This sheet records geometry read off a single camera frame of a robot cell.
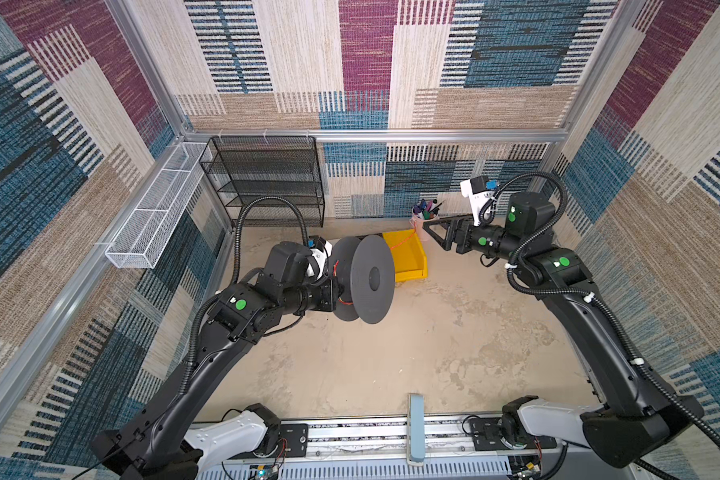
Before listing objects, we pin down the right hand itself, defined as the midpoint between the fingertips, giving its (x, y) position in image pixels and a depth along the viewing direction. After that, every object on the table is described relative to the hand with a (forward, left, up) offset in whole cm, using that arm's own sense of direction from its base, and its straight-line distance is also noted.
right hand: (433, 230), depth 65 cm
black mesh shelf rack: (+45, +48, -19) cm, 69 cm away
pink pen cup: (+32, -5, -27) cm, 42 cm away
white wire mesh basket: (+5, +67, -4) cm, 67 cm away
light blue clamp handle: (-31, +4, -37) cm, 49 cm away
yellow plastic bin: (+19, -1, -36) cm, 40 cm away
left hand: (-8, +19, -7) cm, 22 cm away
